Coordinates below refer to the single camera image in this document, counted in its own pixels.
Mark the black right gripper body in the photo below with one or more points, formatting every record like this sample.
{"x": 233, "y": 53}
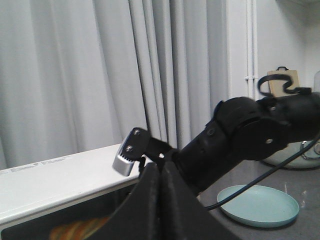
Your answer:
{"x": 157, "y": 151}

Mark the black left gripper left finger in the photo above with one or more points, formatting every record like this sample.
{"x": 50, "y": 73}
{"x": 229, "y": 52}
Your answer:
{"x": 132, "y": 211}

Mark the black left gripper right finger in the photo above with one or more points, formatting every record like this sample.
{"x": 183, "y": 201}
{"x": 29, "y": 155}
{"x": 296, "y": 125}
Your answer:
{"x": 182, "y": 216}

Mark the brown bread loaf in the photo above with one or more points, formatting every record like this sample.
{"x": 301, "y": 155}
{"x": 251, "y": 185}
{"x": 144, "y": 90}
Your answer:
{"x": 77, "y": 230}

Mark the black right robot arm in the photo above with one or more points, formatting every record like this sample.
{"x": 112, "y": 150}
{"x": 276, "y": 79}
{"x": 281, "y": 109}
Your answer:
{"x": 241, "y": 129}

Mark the white Toshiba toaster oven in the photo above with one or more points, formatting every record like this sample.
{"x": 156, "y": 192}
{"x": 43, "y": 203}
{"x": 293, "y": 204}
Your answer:
{"x": 37, "y": 197}

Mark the mint green plate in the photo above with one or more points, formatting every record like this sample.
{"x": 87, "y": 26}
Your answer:
{"x": 262, "y": 207}

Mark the grey white curtain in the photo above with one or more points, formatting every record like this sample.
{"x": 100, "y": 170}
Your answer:
{"x": 77, "y": 75}

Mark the wooden cutting board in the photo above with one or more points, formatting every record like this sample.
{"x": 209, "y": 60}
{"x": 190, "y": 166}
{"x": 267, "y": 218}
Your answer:
{"x": 276, "y": 86}

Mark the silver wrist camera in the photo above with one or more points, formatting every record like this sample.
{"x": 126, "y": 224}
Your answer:
{"x": 132, "y": 148}

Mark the white wall pipe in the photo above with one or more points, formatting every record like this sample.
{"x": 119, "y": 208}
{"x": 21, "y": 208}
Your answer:
{"x": 252, "y": 76}

